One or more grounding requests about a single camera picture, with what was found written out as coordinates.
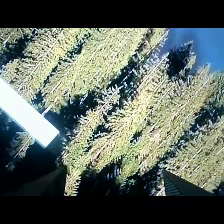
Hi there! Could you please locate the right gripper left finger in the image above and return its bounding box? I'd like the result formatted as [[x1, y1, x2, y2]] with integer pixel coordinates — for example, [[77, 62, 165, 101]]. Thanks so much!
[[4, 166, 68, 197]]

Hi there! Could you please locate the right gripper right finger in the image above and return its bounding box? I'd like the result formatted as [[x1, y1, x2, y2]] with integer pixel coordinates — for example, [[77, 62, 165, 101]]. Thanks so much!
[[161, 168, 214, 197]]

